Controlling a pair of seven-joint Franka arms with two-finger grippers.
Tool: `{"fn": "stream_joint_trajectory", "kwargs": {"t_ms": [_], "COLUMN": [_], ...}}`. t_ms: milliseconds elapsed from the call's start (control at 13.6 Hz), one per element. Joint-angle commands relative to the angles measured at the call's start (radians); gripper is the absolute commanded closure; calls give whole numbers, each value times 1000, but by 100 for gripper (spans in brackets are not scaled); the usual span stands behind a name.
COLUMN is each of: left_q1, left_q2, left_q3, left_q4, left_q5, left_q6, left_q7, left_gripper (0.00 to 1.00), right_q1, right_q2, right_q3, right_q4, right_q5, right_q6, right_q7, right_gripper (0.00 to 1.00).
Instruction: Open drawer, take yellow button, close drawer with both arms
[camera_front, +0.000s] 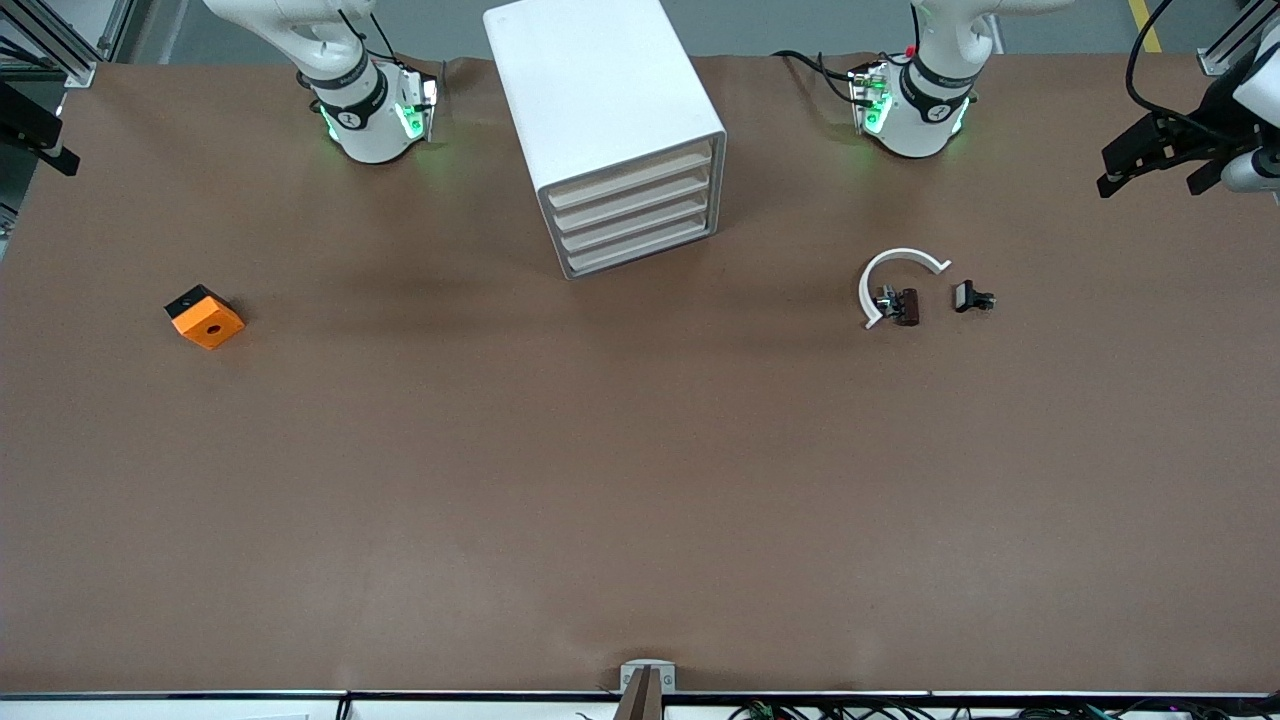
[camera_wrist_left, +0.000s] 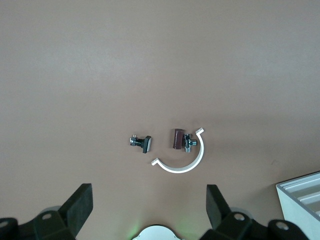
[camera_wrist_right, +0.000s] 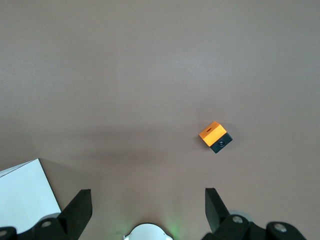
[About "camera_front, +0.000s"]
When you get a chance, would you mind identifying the dark brown switch component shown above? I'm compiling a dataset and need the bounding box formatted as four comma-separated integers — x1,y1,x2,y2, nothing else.
875,285,921,328

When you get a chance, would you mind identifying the grey metal bracket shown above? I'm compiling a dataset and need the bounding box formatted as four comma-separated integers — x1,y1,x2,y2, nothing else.
619,659,677,694

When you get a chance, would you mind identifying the orange button enclosure box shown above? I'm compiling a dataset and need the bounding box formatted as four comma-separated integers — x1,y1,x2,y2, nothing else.
164,284,246,351

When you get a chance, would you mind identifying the brown paper table cover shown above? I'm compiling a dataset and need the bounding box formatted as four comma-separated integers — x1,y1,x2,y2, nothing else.
0,52,1280,696

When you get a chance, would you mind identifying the brown post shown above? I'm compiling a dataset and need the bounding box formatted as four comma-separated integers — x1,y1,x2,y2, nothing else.
614,666,665,720

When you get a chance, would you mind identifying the white curved plastic ring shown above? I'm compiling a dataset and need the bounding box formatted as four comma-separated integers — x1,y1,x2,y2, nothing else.
858,247,953,331

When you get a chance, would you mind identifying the aluminium frame post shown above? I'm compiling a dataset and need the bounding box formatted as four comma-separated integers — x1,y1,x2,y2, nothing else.
0,0,136,89
1198,0,1269,78

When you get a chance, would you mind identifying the black base cable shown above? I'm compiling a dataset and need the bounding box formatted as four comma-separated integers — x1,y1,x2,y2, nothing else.
772,48,866,106

